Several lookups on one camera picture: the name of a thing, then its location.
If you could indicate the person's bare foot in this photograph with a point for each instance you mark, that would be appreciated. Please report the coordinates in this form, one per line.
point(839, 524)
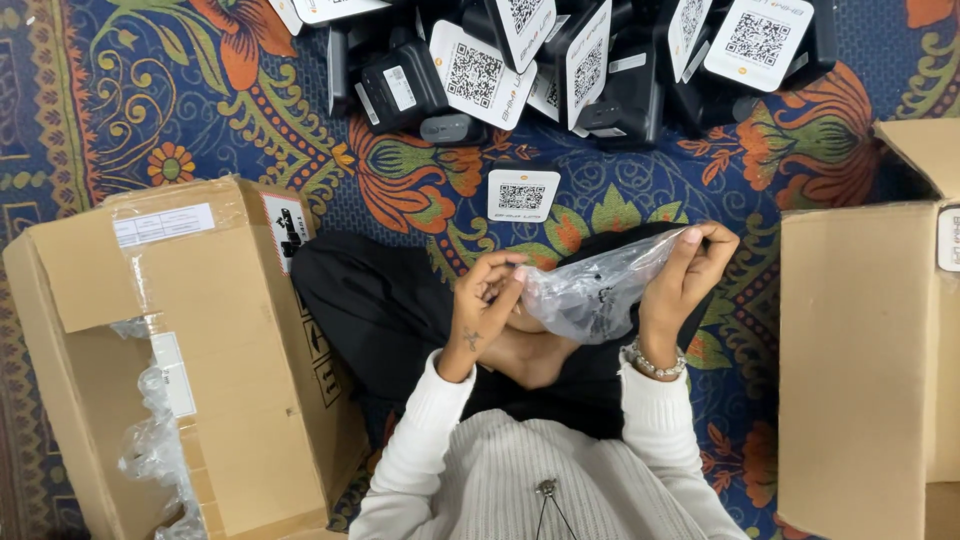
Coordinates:
point(529, 356)

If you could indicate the clear plastic wrapping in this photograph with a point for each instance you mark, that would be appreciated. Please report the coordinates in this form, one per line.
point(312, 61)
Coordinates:
point(154, 442)

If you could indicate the person's cream knit sweater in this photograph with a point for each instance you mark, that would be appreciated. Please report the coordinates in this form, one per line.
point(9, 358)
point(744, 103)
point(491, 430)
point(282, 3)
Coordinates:
point(525, 487)

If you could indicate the person's left hand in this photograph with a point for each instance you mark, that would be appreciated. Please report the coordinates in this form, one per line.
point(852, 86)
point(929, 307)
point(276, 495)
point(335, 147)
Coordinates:
point(469, 322)

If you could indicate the blue floral patterned rug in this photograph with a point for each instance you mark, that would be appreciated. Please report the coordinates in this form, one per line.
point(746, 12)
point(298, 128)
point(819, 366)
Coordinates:
point(187, 97)

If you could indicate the white-faced device in carton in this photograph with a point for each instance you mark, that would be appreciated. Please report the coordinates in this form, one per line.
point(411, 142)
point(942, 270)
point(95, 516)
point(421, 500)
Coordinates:
point(949, 240)

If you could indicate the single black speaker, white card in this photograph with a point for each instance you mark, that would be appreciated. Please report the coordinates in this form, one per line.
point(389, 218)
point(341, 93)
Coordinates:
point(523, 195)

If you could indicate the taped cardboard box with labels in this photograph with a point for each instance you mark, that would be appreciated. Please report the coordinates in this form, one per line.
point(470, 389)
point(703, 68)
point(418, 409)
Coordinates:
point(225, 360)

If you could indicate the person's black trousers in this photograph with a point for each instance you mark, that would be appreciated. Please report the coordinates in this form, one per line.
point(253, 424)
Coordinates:
point(375, 307)

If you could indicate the person's right hand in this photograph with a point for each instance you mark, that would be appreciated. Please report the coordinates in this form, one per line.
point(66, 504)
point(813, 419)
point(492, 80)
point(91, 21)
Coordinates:
point(675, 307)

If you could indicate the plain open cardboard box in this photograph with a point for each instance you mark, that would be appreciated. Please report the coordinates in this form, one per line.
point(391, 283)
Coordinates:
point(855, 360)

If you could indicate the clear plastic bag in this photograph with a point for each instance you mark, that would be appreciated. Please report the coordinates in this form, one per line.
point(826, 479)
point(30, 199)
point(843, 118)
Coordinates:
point(592, 296)

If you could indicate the pile of black payment speakers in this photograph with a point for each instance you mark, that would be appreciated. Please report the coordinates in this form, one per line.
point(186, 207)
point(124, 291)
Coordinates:
point(585, 67)

